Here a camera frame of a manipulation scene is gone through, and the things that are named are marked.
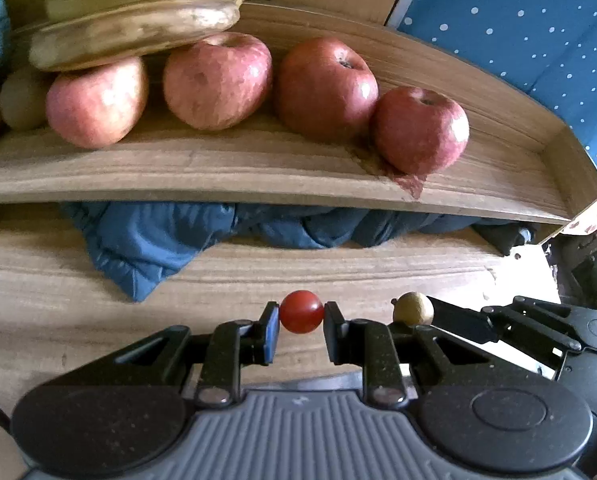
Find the large dark red apple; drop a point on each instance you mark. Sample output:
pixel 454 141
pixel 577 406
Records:
pixel 326 90

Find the orange-red apple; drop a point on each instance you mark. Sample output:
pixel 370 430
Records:
pixel 216 82

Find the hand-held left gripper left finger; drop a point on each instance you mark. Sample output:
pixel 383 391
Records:
pixel 271 334

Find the small dark red apple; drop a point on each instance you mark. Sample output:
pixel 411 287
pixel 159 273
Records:
pixel 418 132

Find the red cherry tomato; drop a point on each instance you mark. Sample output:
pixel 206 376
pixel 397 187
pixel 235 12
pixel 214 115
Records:
pixel 302 312

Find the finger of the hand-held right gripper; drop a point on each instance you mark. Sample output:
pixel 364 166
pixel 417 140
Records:
pixel 478 322

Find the black chair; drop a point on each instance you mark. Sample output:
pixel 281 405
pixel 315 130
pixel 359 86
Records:
pixel 583 260

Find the dark blue jacket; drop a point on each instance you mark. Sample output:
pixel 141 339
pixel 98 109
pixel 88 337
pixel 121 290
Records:
pixel 153 245

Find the blue white-dotted cloth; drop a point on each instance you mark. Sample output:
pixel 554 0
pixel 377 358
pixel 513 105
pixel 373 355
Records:
pixel 528 35

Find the yellow banana bunch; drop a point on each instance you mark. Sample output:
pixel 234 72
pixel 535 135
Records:
pixel 128 30

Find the pale red apple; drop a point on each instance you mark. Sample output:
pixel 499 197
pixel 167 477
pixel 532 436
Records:
pixel 96 105

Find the green-brown kiwi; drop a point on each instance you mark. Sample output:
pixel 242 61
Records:
pixel 23 100

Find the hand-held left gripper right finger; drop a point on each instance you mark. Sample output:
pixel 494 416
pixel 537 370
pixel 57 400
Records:
pixel 332 332

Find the wooden desk shelf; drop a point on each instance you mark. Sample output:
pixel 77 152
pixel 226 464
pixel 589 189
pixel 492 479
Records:
pixel 228 170

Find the small brown longan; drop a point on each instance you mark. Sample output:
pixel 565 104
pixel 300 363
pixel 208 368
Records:
pixel 412 309

